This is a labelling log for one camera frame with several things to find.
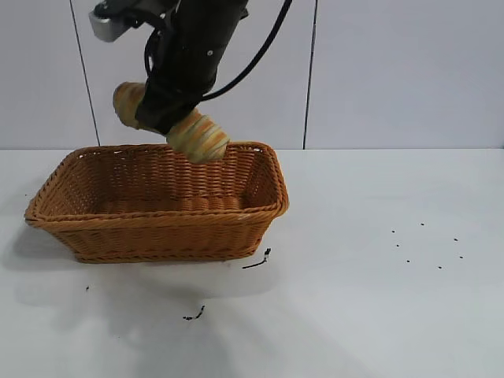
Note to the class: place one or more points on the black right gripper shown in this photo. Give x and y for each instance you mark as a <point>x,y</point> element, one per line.
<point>197,47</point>

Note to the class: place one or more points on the long striped bread roll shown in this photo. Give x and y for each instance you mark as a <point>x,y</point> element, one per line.
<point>204,138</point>

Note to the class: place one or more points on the brown woven wicker basket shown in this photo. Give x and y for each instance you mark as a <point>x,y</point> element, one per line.
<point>157,236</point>

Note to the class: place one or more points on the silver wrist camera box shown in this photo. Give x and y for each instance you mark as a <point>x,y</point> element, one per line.
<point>107,24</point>

